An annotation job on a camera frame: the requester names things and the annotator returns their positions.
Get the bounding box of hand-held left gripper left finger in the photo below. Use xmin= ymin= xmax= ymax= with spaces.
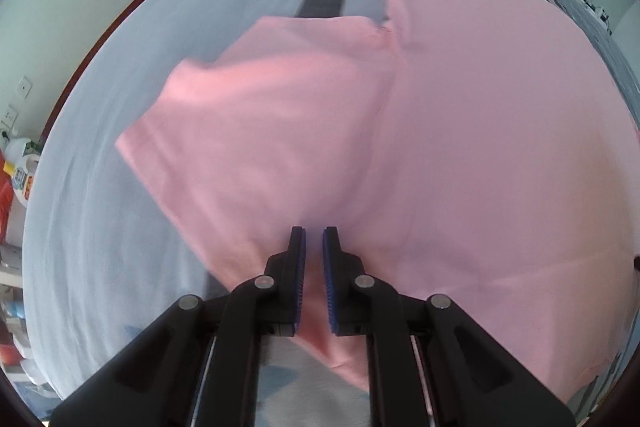
xmin=50 ymin=226 xmax=307 ymax=427

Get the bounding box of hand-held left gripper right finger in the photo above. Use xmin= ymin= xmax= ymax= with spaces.
xmin=322 ymin=226 xmax=576 ymax=427

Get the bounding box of pink printed t-shirt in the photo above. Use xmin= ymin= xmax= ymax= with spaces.
xmin=115 ymin=0 xmax=640 ymax=393

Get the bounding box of bed with striped star sheet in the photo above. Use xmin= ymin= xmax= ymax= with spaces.
xmin=22 ymin=0 xmax=640 ymax=427

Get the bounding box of white shelf unit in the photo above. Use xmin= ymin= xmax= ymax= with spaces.
xmin=0 ymin=247 xmax=51 ymax=388

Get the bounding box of white plastic jug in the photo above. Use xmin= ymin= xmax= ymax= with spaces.
xmin=2 ymin=137 xmax=42 ymax=202

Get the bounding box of red cardboard box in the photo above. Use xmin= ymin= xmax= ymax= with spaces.
xmin=0 ymin=167 xmax=16 ymax=248

